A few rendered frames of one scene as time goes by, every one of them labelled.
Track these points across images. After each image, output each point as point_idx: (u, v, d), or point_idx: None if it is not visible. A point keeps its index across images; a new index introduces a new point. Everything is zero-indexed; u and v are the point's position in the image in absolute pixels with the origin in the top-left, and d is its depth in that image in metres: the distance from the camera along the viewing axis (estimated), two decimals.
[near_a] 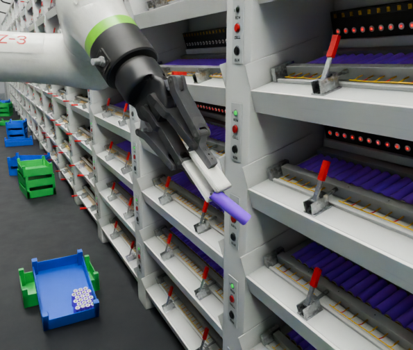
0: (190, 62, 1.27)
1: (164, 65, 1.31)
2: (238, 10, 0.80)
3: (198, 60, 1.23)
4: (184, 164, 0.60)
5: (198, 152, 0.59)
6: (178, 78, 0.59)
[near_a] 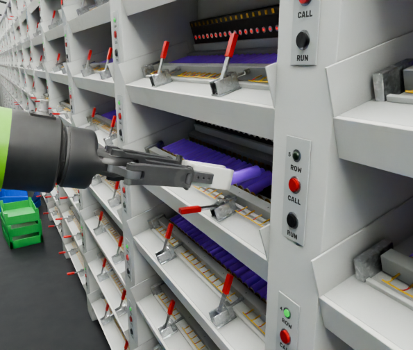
0: (202, 153, 0.93)
1: (166, 155, 0.97)
2: (297, 158, 0.46)
3: (214, 157, 0.88)
4: (192, 163, 0.57)
5: (184, 164, 0.60)
6: None
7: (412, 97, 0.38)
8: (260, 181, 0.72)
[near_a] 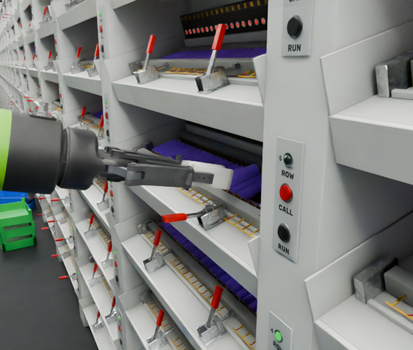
0: (192, 155, 0.87)
1: None
2: (289, 163, 0.40)
3: (205, 159, 0.83)
4: (192, 163, 0.57)
5: (184, 164, 0.60)
6: None
7: None
8: (252, 186, 0.66)
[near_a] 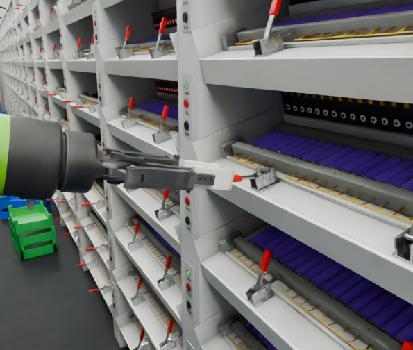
0: (322, 150, 0.67)
1: (266, 152, 0.71)
2: None
3: (349, 154, 0.62)
4: None
5: (194, 182, 0.56)
6: (132, 180, 0.48)
7: None
8: None
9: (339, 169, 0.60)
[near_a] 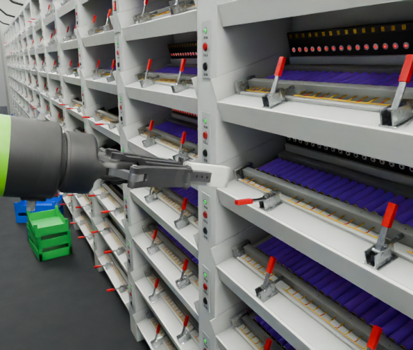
0: (316, 177, 0.84)
1: (271, 178, 0.88)
2: None
3: (336, 182, 0.80)
4: None
5: (191, 180, 0.57)
6: (137, 179, 0.48)
7: None
8: None
9: (328, 194, 0.77)
